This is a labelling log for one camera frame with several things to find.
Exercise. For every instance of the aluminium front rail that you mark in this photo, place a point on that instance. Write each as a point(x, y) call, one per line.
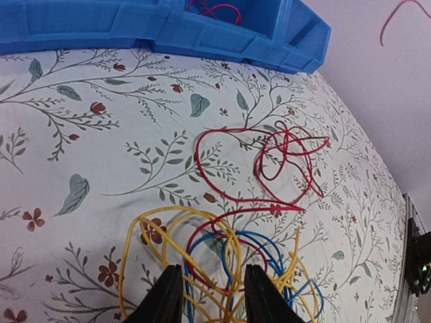
point(412, 303)

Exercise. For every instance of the floral patterned tablecloth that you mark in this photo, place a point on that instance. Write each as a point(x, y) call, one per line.
point(117, 163)

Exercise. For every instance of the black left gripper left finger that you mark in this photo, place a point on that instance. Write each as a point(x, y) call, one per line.
point(164, 301)

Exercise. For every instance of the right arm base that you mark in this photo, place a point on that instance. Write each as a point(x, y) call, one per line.
point(417, 260)

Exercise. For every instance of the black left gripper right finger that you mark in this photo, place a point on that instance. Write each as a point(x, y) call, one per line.
point(263, 302)

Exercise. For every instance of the blue three-compartment plastic bin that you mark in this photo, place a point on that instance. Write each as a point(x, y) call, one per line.
point(285, 36)

